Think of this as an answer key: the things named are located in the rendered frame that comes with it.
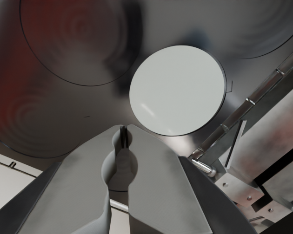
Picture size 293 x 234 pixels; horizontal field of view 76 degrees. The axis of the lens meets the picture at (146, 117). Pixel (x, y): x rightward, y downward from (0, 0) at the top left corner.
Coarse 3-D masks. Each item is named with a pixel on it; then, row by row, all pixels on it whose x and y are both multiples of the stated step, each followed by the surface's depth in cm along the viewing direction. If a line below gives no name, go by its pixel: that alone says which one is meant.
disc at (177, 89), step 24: (168, 48) 17; (192, 48) 18; (144, 72) 18; (168, 72) 18; (192, 72) 19; (216, 72) 19; (144, 96) 19; (168, 96) 20; (192, 96) 20; (216, 96) 20; (144, 120) 21; (168, 120) 21; (192, 120) 21
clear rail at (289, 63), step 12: (288, 60) 19; (276, 72) 19; (288, 72) 19; (264, 84) 20; (276, 84) 20; (252, 96) 20; (264, 96) 20; (240, 108) 21; (252, 108) 21; (228, 120) 21; (216, 132) 22; (204, 144) 23; (192, 156) 24
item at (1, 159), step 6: (0, 156) 22; (6, 156) 22; (0, 162) 22; (6, 162) 22; (12, 162) 22; (18, 162) 22; (18, 168) 22; (24, 168) 23; (30, 168) 23; (30, 174) 23; (36, 174) 23; (114, 204) 26; (120, 204) 27; (120, 210) 27; (126, 210) 27
